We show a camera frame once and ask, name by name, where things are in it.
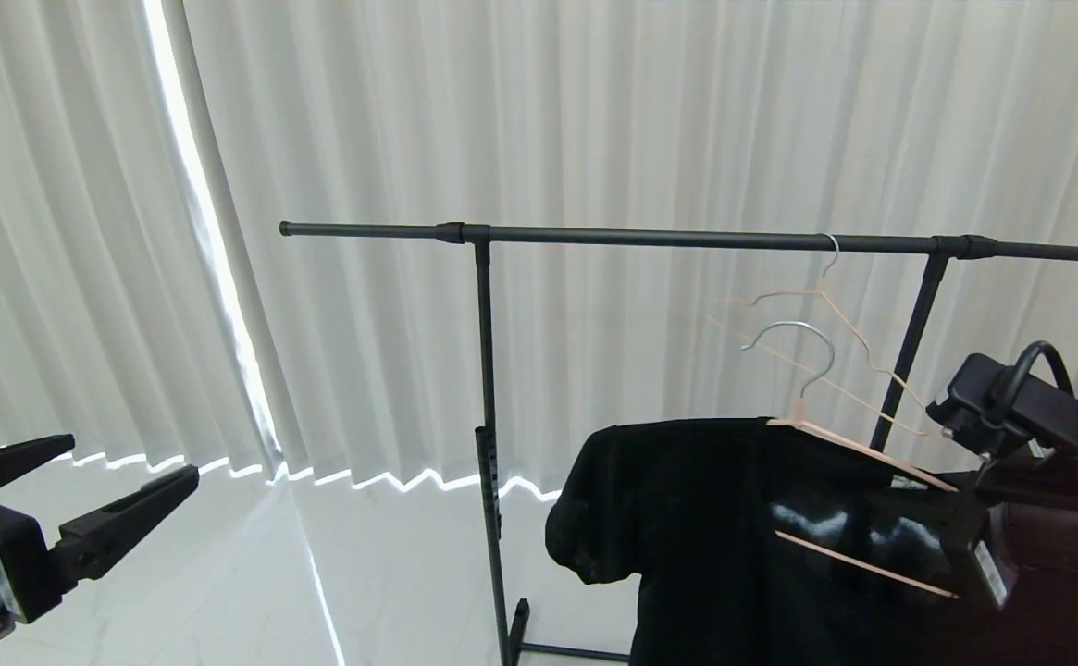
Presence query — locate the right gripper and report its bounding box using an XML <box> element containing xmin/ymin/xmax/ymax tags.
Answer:
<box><xmin>950</xmin><ymin>467</ymin><xmax>1078</xmax><ymax>613</ymax></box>

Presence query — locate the pink clothes hanger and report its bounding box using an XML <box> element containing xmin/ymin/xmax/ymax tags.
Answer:
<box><xmin>705</xmin><ymin>233</ymin><xmax>936</xmax><ymax>438</ymax></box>
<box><xmin>740</xmin><ymin>321</ymin><xmax>960</xmax><ymax>600</ymax></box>

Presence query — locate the black t-shirt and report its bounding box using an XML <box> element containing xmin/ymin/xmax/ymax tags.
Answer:
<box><xmin>545</xmin><ymin>418</ymin><xmax>1078</xmax><ymax>666</ymax></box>

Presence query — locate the black clothes rack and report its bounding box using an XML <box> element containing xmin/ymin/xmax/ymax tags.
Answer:
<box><xmin>279</xmin><ymin>220</ymin><xmax>1078</xmax><ymax>666</ymax></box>

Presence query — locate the white curtain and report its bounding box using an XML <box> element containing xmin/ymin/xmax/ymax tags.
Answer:
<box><xmin>0</xmin><ymin>0</ymin><xmax>1078</xmax><ymax>491</ymax></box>

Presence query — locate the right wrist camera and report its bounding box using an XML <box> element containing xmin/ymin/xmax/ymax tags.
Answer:
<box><xmin>925</xmin><ymin>351</ymin><xmax>1078</xmax><ymax>463</ymax></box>

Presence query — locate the black cable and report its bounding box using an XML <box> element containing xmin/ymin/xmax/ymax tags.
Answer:
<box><xmin>990</xmin><ymin>340</ymin><xmax>1078</xmax><ymax>436</ymax></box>

